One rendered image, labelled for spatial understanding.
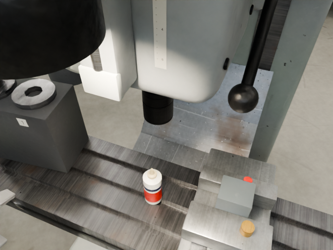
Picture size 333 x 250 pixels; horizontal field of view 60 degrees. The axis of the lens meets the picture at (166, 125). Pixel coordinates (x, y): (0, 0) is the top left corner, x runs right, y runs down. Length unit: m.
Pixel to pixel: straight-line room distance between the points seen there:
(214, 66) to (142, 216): 0.46
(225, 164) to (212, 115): 0.21
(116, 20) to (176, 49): 0.06
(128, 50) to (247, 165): 0.47
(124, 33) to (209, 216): 0.38
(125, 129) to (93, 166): 1.38
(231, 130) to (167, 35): 0.59
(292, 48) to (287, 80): 0.09
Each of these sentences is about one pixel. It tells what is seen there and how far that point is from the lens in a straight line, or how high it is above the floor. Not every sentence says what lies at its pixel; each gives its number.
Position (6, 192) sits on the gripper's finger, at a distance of 0.58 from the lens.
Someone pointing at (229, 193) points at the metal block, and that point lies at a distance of 0.54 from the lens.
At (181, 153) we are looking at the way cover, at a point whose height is 0.87.
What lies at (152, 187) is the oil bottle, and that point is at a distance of 0.61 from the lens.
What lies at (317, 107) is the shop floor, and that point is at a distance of 2.55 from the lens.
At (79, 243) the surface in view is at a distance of 0.75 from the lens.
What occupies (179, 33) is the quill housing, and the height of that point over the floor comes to 1.40.
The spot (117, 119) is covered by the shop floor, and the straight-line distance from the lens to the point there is 2.19.
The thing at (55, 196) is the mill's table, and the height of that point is 0.93.
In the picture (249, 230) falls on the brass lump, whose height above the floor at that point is 1.06.
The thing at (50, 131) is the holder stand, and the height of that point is 1.08.
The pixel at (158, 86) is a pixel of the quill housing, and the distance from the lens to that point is 0.30.
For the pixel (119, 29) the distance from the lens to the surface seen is 0.25.
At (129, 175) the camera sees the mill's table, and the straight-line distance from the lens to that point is 0.72.
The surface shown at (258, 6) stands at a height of 1.35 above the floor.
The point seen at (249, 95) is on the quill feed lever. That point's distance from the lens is 0.28.
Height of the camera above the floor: 1.52
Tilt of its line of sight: 46 degrees down
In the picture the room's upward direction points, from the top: straight up
